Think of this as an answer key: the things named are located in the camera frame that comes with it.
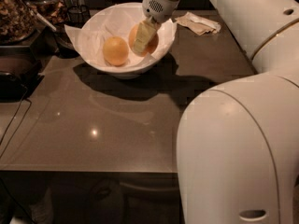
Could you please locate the white paper bowl liner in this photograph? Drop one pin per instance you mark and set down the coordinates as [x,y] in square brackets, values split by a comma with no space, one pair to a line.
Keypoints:
[93,38]

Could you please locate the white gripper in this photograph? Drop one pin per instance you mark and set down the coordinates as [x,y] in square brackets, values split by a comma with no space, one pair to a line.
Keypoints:
[158,7]

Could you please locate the folded paper napkins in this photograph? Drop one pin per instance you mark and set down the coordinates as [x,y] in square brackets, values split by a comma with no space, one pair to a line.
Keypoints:
[198,24]

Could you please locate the black wire cup holder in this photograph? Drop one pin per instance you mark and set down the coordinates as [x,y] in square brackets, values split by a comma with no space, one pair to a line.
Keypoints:
[78,15]

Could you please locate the dark box appliance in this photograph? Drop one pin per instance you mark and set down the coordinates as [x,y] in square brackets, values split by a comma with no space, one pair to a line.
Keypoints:
[19,75]

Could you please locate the white ceramic bowl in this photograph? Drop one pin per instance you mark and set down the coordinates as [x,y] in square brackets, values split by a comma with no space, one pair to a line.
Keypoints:
[124,72]

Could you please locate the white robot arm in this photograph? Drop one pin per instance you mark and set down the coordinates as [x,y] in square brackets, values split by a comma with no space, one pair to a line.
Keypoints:
[237,144]

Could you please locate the large glass snack jar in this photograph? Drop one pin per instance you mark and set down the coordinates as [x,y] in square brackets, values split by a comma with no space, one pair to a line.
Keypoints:
[16,21]

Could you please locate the orange fruit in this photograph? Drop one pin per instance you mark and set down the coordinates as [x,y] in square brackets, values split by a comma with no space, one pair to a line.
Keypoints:
[152,46]
[115,51]

